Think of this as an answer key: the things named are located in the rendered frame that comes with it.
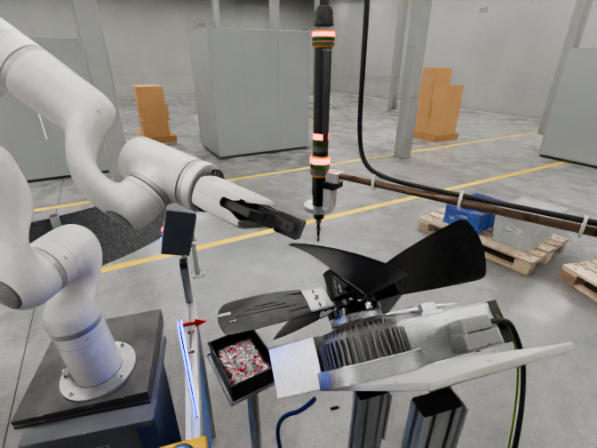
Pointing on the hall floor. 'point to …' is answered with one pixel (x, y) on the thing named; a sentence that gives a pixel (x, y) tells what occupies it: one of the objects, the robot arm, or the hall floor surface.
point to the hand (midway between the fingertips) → (290, 225)
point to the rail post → (206, 385)
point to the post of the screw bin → (254, 421)
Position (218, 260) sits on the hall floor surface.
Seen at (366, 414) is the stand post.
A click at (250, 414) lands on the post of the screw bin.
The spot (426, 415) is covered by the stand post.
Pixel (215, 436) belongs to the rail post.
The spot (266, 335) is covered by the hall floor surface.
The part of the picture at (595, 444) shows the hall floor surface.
